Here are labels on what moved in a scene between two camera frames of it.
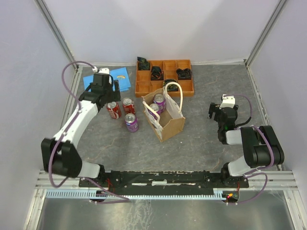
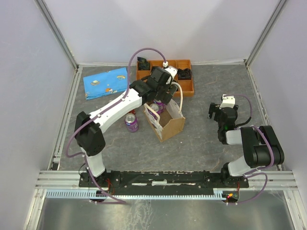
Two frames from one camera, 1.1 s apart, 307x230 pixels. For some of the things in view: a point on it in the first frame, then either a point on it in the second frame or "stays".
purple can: [131, 122] stays
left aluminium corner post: [45, 11] stays
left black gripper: [115, 95] to [166, 97]
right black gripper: [214, 107] stays
